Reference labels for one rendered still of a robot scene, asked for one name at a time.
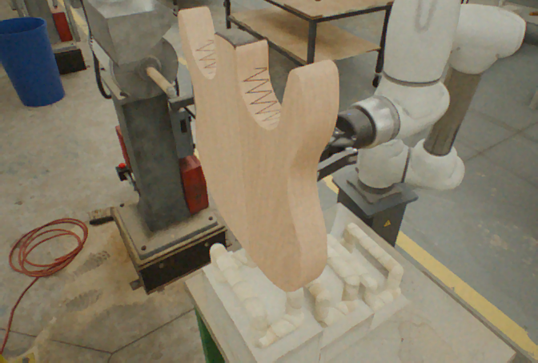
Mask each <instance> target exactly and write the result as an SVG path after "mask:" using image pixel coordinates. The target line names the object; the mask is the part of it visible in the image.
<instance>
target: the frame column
mask: <svg viewBox="0 0 538 363"><path fill-rule="evenodd" d="M110 95H111V98H112V101H113V104H114V106H115V110H116V113H117V116H118V121H119V125H120V127H121V131H122V136H123V139H124V142H125V145H126V150H127V154H128V157H129V160H130V165H131V169H132V171H133V175H134V180H135V183H136V186H137V188H138V189H139V193H140V196H139V201H138V205H137V209H138V210H139V212H140V214H141V216H142V218H143V219H144V220H145V221H146V223H147V226H148V227H149V229H150V230H151V231H152V232H154V231H156V230H159V229H160V228H164V227H166V226H167V225H170V224H173V223H175V222H177V221H180V220H183V219H186V218H187V217H189V216H193V215H194V214H192V215H191V214H190V209H189V207H188V204H187V200H186V196H185V191H184V186H183V178H182V173H181V169H180V164H179V160H178V156H177V151H176V146H175V138H174V133H173V129H172V124H171V116H170V112H169V107H168V102H167V94H164V95H158V96H155V97H152V98H149V99H142V100H139V101H136V102H133V103H128V104H124V105H120V104H119V103H118V101H117V100H116V98H114V97H113V95H112V94H111V93H110Z"/></svg>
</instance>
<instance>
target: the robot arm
mask: <svg viewBox="0 0 538 363"><path fill-rule="evenodd" d="M525 25H526V24H525V21H524V20H523V19H522V18H520V16H519V15H518V14H515V13H513V12H511V11H510V10H505V9H503V8H499V7H494V6H484V5H476V4H461V1H460V0H395V1H394V4H393V5H392V8H391V14H390V17H389V20H388V25H387V35H386V42H385V50H384V68H383V75H382V79H381V81H380V83H379V85H378V87H377V88H376V90H375V93H374V96H371V97H369V98H367V99H366V100H364V101H361V102H359V103H355V104H353V105H351V106H350V107H349V108H348V109H347V110H346V111H343V112H340V113H339V114H337V119H336V122H335V128H334V131H333V133H332V135H331V138H330V139H329V141H328V143H327V146H326V147H325V148H324V149H323V152H322V154H321V156H320V159H319V164H318V170H317V182H319V181H320V180H322V179H323V178H325V177H327V176H329V175H331V174H332V173H334V172H336V171H338V170H339V169H341V168H343V167H345V166H349V165H352V164H357V161H358V156H359V150H361V148H363V153H362V155H361V160H360V164H359V166H357V167H356V168H355V169H356V171H357V172H358V174H359V175H358V176H355V177H349V178H347V183H348V184H350V185H351V186H353V187H354V188H355V189H356V190H357V191H358V192H359V193H360V194H361V195H362V196H363V197H364V198H365V199H366V200H367V202H368V203H369V204H370V205H373V204H374V203H375V202H376V201H379V200H382V199H385V198H387V197H390V196H393V195H398V194H402V192H403V189H402V188H400V187H399V186H397V185H396V184H395V183H403V184H408V185H411V186H414V187H418V188H426V189H431V190H439V191H441V190H449V189H453V188H455V187H457V186H459V185H460V183H461V181H462V179H463V177H464V164H463V162H462V161H461V159H460V158H459V157H457V154H456V149H455V148H454V147H453V144H454V142H455V140H456V136H457V134H458V132H459V129H460V126H461V124H462V122H463V120H464V116H465V113H466V111H468V108H469V107H470V104H471V102H472V99H473V96H474V94H475V92H476V88H477V87H478V83H479V81H480V78H481V75H482V74H483V71H486V70H487V69H488V68H490V67H491V66H492V64H493V63H494V62H495V61H496V60H497V59H498V58H505V57H508V56H509V55H511V54H514V53H515V51H517V50H518V49H519V47H520V45H521V43H522V40H523V37H524V32H525ZM447 61H448V62H449V66H448V71H447V74H446V76H445V80H444V84H442V83H441V82H440V80H441V75H442V73H443V70H444V67H445V65H446V63H447ZM428 127H429V128H428ZM427 128H428V133H427V135H426V138H425V139H422V140H420V141H419V142H418V143H417V144H416V145H415V146H414V147H408V146H407V145H405V144H404V142H403V140H402V139H403V138H406V137H408V136H411V135H414V134H416V133H419V132H421V131H423V130H425V129H427ZM335 154H337V155H335ZM333 155H334V156H333Z"/></svg>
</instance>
